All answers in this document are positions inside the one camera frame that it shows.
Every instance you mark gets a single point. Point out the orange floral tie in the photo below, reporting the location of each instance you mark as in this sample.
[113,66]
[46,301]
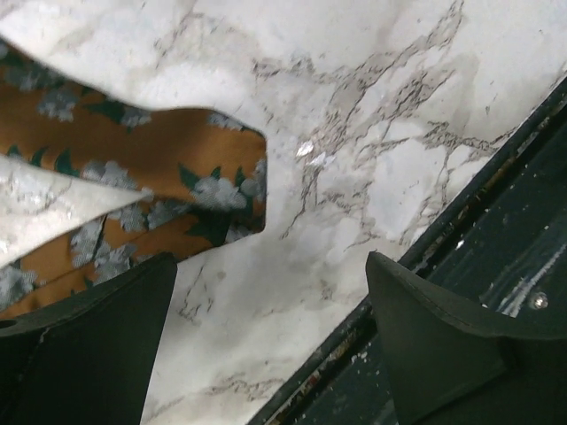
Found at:
[204,176]

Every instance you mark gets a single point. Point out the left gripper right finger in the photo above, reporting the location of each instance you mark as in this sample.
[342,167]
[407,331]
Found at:
[452,361]

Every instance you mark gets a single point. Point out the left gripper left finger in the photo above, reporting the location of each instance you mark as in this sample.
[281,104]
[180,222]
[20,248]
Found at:
[87,359]

